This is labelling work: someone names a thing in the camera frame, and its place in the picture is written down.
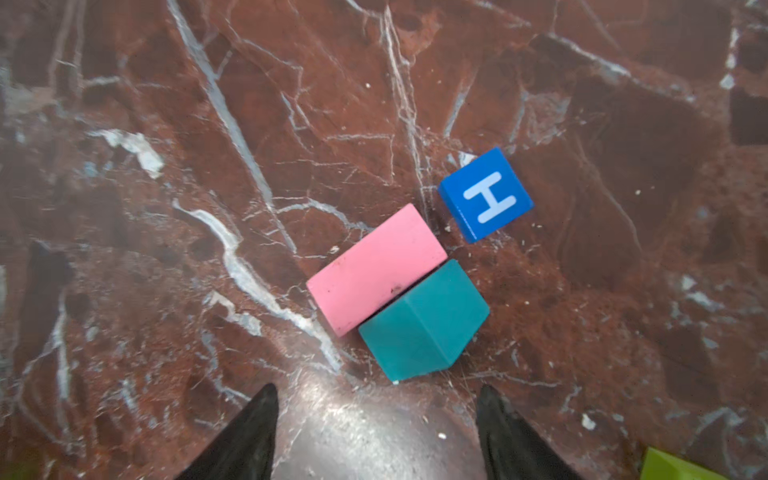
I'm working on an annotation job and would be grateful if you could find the small green cube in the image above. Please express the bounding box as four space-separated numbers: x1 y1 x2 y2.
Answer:
640 447 726 480

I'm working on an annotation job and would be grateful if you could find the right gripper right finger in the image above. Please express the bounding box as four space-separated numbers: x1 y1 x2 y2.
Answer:
475 384 581 480

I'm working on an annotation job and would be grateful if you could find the blue cube block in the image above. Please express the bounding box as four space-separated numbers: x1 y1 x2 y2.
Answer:
438 147 534 243

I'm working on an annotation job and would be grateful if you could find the teal block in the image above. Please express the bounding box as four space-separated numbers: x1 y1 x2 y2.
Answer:
359 260 490 382

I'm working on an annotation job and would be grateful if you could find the pink block upright left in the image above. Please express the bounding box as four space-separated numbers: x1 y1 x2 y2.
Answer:
307 204 447 337

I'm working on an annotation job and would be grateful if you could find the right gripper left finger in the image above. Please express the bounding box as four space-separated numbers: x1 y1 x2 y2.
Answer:
177 383 279 480

